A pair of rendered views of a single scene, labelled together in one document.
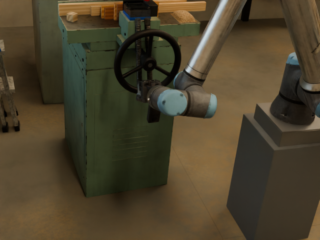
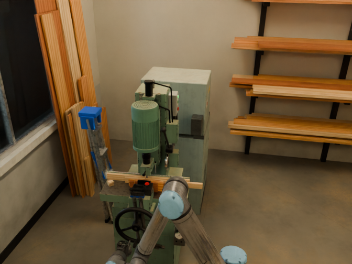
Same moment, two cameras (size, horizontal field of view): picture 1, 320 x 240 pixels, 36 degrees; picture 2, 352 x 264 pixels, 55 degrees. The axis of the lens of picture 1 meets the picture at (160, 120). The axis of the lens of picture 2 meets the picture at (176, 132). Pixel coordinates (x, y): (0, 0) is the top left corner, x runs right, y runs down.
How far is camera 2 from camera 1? 1.26 m
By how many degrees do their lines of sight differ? 26
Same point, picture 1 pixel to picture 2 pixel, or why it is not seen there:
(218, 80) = (266, 212)
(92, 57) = (116, 210)
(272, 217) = not seen: outside the picture
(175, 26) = not seen: hidden behind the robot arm
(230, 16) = (157, 223)
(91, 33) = (114, 197)
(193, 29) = not seen: hidden behind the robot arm
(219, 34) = (152, 231)
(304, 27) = (192, 248)
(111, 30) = (125, 197)
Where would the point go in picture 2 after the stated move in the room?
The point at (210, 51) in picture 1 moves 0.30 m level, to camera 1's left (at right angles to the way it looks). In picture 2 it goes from (147, 240) to (105, 221)
